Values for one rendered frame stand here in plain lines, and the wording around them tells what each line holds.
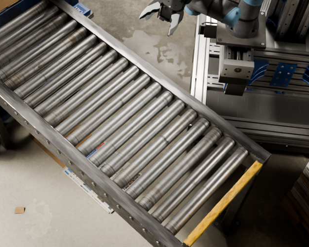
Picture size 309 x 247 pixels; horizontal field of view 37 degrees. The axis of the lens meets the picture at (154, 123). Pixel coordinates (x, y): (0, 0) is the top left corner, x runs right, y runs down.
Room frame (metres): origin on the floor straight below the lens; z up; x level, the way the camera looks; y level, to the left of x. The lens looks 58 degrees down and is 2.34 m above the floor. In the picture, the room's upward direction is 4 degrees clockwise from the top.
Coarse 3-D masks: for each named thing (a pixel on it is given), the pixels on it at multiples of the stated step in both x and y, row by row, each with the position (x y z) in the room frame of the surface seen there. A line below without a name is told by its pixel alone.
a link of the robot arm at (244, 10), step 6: (246, 0) 1.44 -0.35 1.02; (252, 0) 1.44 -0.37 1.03; (258, 0) 1.45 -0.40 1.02; (240, 6) 1.45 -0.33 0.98; (246, 6) 1.44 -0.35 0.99; (252, 6) 1.44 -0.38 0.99; (258, 6) 1.45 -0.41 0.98; (246, 12) 1.44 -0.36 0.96; (252, 12) 1.44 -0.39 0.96; (258, 12) 1.47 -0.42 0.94; (240, 18) 1.45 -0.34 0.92; (246, 18) 1.44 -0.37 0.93; (252, 18) 1.44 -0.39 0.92
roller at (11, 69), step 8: (72, 24) 1.47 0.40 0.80; (56, 32) 1.41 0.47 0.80; (64, 32) 1.42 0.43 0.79; (72, 32) 1.44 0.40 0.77; (48, 40) 1.36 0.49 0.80; (56, 40) 1.37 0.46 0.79; (32, 48) 1.31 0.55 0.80; (40, 48) 1.31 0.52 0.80; (48, 48) 1.33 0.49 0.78; (24, 56) 1.26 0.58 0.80; (32, 56) 1.27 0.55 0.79; (8, 64) 1.21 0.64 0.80; (16, 64) 1.21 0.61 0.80; (24, 64) 1.23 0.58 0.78; (0, 72) 1.16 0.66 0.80; (8, 72) 1.17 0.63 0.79; (16, 72) 1.19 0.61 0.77; (0, 80) 1.13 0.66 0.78
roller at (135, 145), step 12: (168, 108) 1.04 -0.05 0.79; (180, 108) 1.04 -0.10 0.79; (156, 120) 0.97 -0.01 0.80; (168, 120) 0.98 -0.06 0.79; (144, 132) 0.91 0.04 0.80; (156, 132) 0.92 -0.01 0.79; (132, 144) 0.86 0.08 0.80; (144, 144) 0.87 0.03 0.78; (120, 156) 0.80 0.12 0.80; (132, 156) 0.82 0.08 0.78; (108, 168) 0.75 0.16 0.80; (120, 168) 0.76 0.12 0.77
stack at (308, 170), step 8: (296, 184) 0.97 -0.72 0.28; (304, 184) 0.94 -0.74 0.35; (296, 192) 0.95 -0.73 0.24; (304, 192) 0.93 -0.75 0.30; (288, 200) 0.95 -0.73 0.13; (296, 200) 0.93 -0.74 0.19; (304, 200) 0.90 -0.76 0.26; (288, 208) 0.93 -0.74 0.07; (296, 208) 0.91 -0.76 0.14; (304, 208) 0.88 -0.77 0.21; (288, 216) 0.91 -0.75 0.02; (296, 216) 0.88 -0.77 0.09; (296, 224) 0.86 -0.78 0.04; (304, 224) 0.83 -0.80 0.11; (304, 232) 0.82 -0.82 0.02; (304, 240) 0.78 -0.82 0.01
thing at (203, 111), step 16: (64, 0) 1.61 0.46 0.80; (80, 16) 1.52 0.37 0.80; (96, 32) 1.42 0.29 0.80; (112, 48) 1.34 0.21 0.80; (128, 48) 1.34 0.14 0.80; (144, 64) 1.25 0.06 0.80; (160, 80) 1.17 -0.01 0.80; (176, 96) 1.10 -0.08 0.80; (192, 96) 1.10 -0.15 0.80; (208, 112) 1.03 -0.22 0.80; (208, 128) 0.98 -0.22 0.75; (224, 128) 0.95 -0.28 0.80; (240, 144) 0.89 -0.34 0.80; (256, 144) 0.89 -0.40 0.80; (256, 160) 0.83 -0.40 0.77
